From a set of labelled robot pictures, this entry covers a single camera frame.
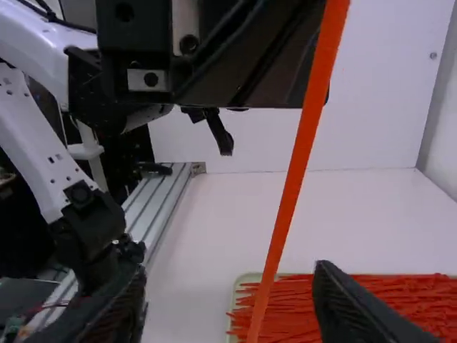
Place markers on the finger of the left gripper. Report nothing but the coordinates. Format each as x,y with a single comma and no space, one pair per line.
257,71

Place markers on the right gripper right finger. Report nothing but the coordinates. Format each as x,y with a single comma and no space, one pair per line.
350,311

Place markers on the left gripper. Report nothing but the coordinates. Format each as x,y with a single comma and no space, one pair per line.
135,35

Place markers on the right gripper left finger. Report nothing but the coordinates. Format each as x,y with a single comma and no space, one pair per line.
118,314

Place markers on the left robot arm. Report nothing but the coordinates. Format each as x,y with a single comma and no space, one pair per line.
28,43

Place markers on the pale tray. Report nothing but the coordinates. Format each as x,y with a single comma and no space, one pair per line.
242,278

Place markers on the silver rails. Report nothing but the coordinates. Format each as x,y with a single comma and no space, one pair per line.
157,200

